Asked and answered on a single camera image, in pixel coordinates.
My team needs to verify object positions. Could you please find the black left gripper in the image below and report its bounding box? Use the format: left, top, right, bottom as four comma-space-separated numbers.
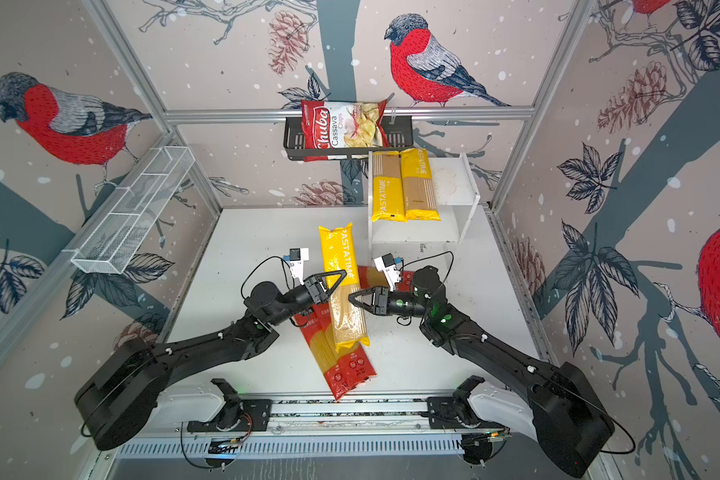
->
268, 269, 344, 329

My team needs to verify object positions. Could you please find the yellow spaghetti pack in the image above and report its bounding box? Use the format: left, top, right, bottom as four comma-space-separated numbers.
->
400, 149, 440, 221
319, 223, 370, 350
371, 151, 407, 222

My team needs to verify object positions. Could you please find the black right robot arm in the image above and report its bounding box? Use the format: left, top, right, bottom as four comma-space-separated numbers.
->
348, 266, 615, 478

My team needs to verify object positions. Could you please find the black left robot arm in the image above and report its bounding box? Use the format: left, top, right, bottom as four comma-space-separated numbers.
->
74, 269, 347, 451

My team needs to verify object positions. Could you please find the white two-tier shelf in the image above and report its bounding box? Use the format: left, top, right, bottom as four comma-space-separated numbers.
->
366, 152, 480, 259

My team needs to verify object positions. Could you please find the red spaghetti pack rear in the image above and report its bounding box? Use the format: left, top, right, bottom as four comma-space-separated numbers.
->
358, 265, 414, 292

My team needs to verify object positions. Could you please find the red spaghetti pack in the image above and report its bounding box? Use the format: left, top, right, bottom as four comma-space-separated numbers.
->
358, 265, 414, 292
294, 307, 358, 400
315, 304, 376, 389

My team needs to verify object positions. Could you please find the red spaghetti pack lower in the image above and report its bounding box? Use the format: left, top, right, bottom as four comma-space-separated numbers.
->
294, 307, 358, 400

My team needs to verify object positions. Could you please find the red spaghetti pack upper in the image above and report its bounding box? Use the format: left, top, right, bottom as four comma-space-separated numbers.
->
315, 304, 376, 389

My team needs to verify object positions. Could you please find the red cassava chips bag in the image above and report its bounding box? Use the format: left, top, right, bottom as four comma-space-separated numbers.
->
301, 100, 389, 151

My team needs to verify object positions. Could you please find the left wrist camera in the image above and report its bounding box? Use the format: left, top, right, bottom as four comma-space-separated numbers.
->
283, 248, 309, 285

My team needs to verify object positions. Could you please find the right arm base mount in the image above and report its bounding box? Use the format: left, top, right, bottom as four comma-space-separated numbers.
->
421, 375, 500, 429

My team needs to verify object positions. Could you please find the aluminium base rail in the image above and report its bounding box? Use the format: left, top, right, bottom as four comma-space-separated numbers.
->
113, 395, 517, 460

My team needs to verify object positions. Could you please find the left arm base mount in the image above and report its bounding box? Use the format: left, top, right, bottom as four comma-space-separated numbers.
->
186, 378, 273, 433

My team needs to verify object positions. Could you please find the black wall basket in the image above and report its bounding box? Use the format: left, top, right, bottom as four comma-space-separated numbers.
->
283, 117, 413, 162

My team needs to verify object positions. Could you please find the white wire mesh basket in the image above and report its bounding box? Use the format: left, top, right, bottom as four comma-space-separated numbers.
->
71, 146, 195, 274

